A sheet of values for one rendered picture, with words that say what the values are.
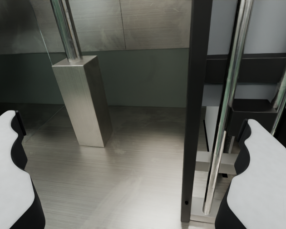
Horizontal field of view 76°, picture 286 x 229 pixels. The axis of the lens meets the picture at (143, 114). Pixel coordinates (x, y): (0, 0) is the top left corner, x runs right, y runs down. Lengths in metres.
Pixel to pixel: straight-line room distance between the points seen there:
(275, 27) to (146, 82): 0.55
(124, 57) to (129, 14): 0.15
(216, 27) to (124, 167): 0.42
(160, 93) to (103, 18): 0.34
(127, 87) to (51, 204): 0.48
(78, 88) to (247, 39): 0.40
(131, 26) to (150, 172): 0.48
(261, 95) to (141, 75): 0.52
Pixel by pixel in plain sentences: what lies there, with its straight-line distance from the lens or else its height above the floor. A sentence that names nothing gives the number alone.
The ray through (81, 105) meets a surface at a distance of 0.54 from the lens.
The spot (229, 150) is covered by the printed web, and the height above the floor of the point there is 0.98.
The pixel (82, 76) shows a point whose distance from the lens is 0.50.
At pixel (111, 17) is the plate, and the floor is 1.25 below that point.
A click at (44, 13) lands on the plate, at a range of 0.83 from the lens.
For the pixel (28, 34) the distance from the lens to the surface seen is 0.81.
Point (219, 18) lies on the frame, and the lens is 0.25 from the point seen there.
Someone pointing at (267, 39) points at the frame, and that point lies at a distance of 0.26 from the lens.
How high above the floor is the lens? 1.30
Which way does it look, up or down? 32 degrees down
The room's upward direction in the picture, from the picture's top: 5 degrees counter-clockwise
